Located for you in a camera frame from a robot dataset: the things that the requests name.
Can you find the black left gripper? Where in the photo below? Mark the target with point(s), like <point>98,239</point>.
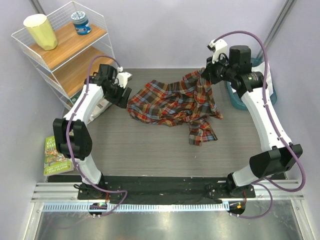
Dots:
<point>120,101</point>

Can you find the yellow faceted cup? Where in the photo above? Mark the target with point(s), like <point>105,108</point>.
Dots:
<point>41,30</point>

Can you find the white wire wooden shelf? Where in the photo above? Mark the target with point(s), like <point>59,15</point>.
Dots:
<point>65,67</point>

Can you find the aluminium rail frame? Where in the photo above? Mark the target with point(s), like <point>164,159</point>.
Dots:
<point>167,208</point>

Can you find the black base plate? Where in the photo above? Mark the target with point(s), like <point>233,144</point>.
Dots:
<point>174,190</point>

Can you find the green treehouse book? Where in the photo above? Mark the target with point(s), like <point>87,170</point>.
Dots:
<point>54,162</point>

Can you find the red brown plaid shirt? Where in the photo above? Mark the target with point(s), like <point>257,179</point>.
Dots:
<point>188,101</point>

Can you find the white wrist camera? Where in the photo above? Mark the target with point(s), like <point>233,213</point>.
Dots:
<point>217,47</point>
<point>122,79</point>

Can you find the teal plastic basket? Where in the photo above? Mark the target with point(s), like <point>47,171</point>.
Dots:
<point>256,96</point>

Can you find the blue jar with lid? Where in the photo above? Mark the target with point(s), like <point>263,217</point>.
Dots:
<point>81,22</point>

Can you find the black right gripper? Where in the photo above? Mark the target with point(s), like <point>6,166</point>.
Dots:
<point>209,72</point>

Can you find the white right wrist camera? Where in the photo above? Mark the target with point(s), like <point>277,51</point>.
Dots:
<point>217,47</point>

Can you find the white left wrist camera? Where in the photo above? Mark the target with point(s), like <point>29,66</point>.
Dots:
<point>122,79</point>

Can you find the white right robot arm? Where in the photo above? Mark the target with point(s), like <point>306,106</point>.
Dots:
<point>233,65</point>

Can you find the white booklet on shelf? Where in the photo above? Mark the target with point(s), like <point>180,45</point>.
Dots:
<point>101,106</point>

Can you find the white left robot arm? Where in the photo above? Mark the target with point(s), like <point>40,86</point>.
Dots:
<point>72,137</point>

